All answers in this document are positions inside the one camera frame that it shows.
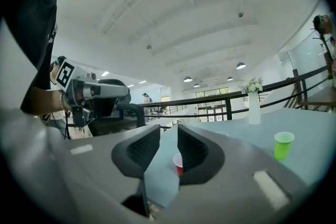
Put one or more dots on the black metal railing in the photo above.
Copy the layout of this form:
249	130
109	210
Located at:
229	110

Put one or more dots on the person's left forearm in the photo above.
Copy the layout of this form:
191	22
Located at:
44	99

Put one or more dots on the person in black shirt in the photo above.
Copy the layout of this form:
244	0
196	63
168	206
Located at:
31	21

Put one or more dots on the white flower bouquet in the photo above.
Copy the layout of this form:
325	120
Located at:
252	85

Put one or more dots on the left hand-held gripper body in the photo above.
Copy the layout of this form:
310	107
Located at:
65	73

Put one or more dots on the black mesh office chair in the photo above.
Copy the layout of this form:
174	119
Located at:
131	112

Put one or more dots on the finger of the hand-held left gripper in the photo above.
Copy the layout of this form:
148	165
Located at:
110	91

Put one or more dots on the red paper cup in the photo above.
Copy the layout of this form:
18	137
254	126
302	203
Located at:
179	165

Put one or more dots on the dark wooden table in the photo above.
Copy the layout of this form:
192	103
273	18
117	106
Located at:
320	97

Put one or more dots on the dark wooden coat rack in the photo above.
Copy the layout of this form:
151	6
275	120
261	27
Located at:
324	42

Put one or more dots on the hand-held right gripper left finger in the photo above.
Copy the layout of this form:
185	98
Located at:
105	160

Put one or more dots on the small potted plant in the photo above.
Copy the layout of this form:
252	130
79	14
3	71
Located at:
331	78

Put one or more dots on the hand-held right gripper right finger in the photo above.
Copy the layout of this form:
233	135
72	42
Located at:
231	178

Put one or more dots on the white ceramic vase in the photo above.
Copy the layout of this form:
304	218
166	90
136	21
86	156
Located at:
254	110

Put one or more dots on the large glass window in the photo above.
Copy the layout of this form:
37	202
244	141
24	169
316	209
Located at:
210	91

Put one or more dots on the green plastic cup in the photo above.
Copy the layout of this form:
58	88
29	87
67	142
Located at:
283	147

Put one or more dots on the black dome pendant lamp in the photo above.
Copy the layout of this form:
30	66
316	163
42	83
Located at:
230	78
187	79
241	65
196	85

